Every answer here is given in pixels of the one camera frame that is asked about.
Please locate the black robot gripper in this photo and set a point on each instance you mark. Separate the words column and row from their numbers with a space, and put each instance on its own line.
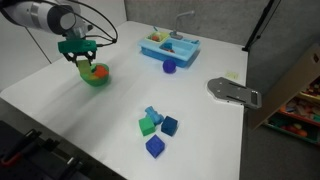
column 71, row 49

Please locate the yellow-green foam block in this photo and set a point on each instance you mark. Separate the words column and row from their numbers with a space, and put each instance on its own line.
column 84, row 68

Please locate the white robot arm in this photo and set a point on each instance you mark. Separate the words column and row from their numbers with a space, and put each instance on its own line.
column 58, row 17

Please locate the orange toy in bowl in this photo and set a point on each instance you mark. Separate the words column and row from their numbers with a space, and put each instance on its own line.
column 101, row 71

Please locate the green plastic bowl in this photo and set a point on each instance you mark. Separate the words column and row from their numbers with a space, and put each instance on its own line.
column 94, row 80

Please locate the green foam block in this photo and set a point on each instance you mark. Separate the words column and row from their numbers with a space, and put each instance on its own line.
column 146, row 126

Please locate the dark blue foam block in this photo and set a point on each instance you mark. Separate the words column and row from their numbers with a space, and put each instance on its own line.
column 169, row 126

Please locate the royal blue foam block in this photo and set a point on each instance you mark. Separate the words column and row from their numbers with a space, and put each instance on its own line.
column 155, row 146

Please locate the yellow-green sink basket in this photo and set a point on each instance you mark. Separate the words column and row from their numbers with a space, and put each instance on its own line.
column 157, row 37

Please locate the blue cup in sink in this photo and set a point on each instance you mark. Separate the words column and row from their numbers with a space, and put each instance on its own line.
column 168, row 47

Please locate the purple ball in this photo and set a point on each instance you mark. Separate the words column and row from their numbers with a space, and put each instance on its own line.
column 169, row 66

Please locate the grey toy faucet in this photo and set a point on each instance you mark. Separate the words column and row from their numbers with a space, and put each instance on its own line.
column 178, row 22

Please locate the blue toy sink basin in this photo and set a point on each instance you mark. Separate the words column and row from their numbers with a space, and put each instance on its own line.
column 161, row 46

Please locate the black clamp equipment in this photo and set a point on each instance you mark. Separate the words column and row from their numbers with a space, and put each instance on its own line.
column 26, row 157

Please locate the grey metal mounting plate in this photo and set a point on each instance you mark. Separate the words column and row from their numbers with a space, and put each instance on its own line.
column 229, row 91

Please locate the small yellow sticky note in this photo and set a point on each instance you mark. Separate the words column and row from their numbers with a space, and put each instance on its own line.
column 232, row 75

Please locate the black tripod pole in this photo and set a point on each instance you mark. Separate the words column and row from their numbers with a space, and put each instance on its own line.
column 263, row 22

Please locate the wooden toy shelf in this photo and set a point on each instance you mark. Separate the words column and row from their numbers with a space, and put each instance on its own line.
column 292, row 105

